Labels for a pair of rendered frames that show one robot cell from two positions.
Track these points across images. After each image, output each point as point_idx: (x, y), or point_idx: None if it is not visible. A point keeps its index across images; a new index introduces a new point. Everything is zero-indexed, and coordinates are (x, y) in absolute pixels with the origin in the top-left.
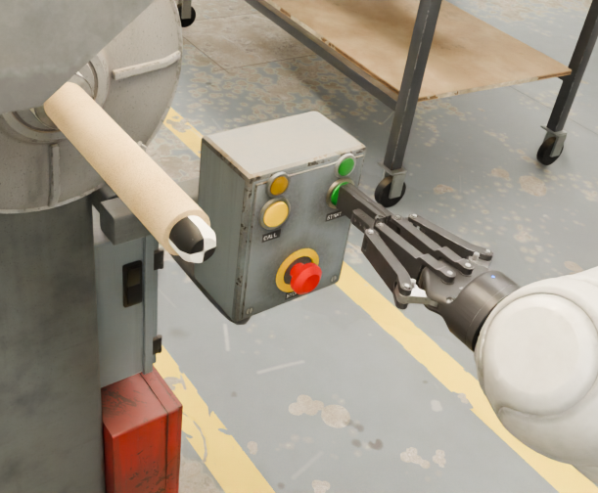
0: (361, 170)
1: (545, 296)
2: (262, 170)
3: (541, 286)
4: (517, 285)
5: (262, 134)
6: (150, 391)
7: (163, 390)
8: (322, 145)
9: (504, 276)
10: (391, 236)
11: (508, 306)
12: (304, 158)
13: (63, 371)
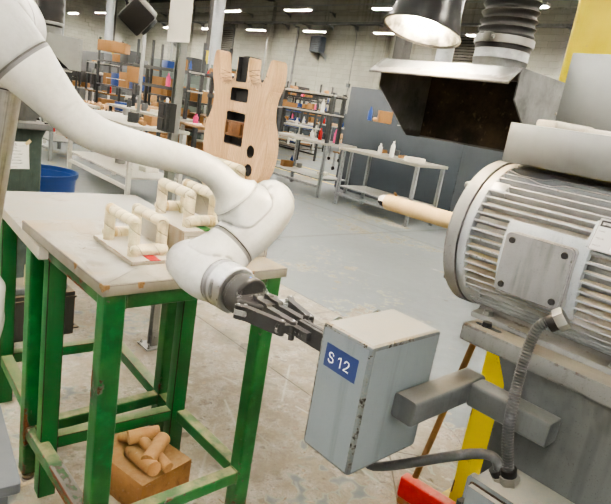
0: (321, 341)
1: (284, 185)
2: (387, 310)
3: (284, 186)
4: (237, 276)
5: (402, 329)
6: None
7: None
8: (357, 322)
9: (243, 278)
10: (298, 313)
11: (291, 194)
12: (365, 315)
13: None
